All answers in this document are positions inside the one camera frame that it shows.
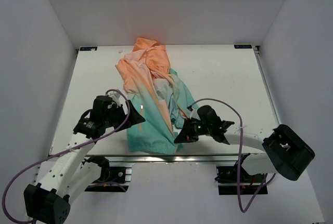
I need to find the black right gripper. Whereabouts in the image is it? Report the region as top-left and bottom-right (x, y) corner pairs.
(174, 117), (212, 143)

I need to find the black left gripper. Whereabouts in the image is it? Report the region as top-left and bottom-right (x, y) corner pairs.
(104, 100), (145, 132)

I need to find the orange and teal jacket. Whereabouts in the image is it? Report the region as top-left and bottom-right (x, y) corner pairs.
(116, 37), (195, 154)

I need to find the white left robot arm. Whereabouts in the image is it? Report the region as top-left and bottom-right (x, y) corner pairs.
(23, 95), (145, 223)

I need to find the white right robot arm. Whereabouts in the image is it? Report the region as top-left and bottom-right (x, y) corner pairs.
(174, 105), (315, 182)

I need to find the blue label left corner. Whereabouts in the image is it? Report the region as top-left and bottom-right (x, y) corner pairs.
(79, 46), (97, 51)

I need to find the blue label corner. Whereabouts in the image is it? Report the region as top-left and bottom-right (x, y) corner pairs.
(234, 44), (252, 49)
(79, 46), (97, 51)

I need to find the blue label right corner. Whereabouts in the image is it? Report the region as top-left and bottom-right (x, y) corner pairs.
(234, 44), (252, 49)

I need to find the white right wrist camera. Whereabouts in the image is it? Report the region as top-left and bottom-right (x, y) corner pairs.
(187, 106), (200, 120)

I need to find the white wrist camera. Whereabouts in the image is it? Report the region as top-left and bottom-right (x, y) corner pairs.
(106, 90), (120, 105)
(187, 106), (200, 120)

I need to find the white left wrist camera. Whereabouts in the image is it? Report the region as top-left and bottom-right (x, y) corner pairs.
(106, 90), (120, 105)

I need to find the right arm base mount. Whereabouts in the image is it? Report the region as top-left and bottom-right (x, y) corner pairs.
(214, 166), (264, 195)

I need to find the aluminium table front rail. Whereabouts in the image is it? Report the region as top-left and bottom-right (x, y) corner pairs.
(48, 153), (248, 163)

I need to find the aluminium table rail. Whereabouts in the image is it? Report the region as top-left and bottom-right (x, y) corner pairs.
(48, 153), (248, 163)
(253, 46), (281, 125)

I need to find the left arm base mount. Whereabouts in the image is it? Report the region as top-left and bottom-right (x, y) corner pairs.
(80, 156), (132, 192)

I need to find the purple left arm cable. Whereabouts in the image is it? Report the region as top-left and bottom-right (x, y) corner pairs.
(2, 88), (131, 223)

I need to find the aluminium table right rail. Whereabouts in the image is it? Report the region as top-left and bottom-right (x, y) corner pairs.
(253, 46), (281, 125)

